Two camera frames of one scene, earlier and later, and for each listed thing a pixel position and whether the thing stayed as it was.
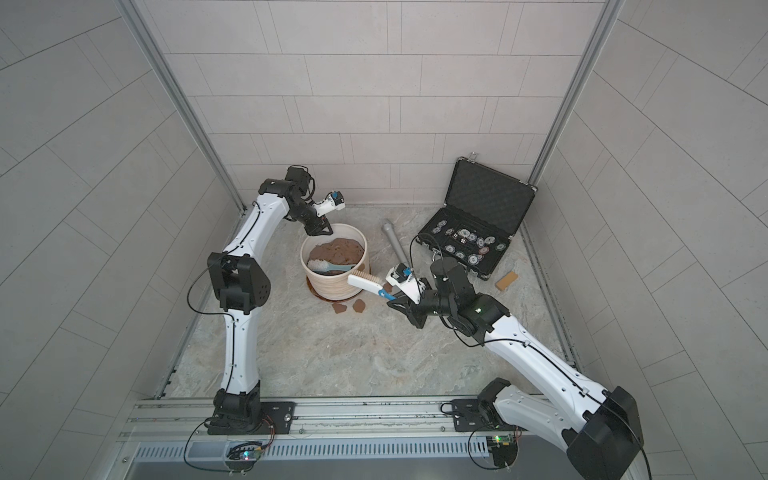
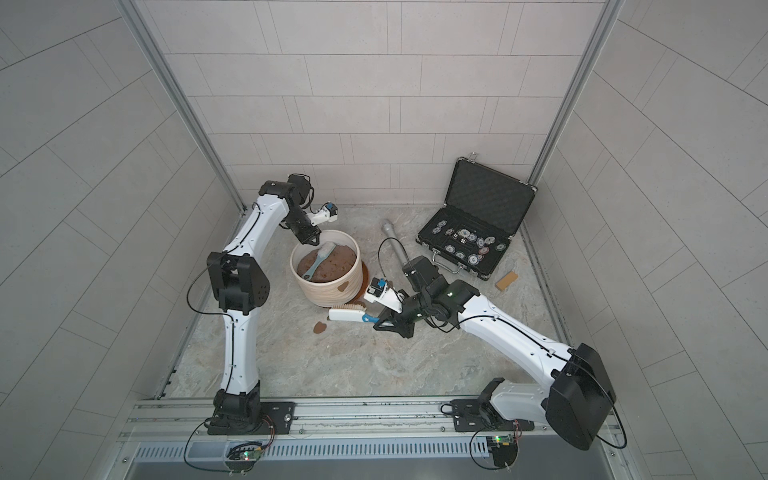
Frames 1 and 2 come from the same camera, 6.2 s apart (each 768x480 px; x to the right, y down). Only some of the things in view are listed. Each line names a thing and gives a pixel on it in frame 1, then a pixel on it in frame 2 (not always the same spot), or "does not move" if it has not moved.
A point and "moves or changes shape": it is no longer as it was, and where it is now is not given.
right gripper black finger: [403, 304] → [388, 314]
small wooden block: [507, 280] does not move
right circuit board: [504, 449] does not move
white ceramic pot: [329, 260] moves or changes shape
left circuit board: [245, 451] does not move
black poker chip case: [484, 209] does not move
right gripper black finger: [415, 310] → [404, 327]
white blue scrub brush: [369, 282] → [352, 313]
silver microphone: [389, 229] does not move
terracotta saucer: [330, 299] → [366, 281]
